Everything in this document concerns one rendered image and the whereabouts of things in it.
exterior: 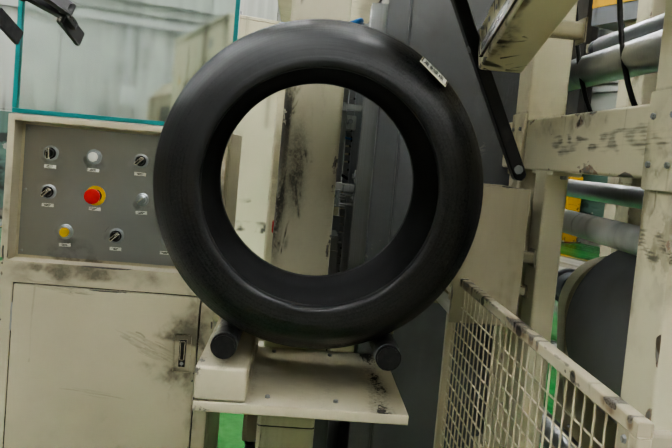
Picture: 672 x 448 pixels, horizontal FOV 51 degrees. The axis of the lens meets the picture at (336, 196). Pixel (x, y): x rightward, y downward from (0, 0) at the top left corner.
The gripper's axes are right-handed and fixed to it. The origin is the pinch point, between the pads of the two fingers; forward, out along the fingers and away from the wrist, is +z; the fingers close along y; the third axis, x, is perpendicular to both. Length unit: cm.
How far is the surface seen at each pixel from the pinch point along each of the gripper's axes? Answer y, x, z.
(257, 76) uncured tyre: 45.7, -9.4, -2.1
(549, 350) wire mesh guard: 94, -45, 9
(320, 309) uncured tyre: 58, -40, 20
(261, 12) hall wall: -314, 596, 668
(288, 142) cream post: 38, 1, 36
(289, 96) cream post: 38.1, 9.2, 30.3
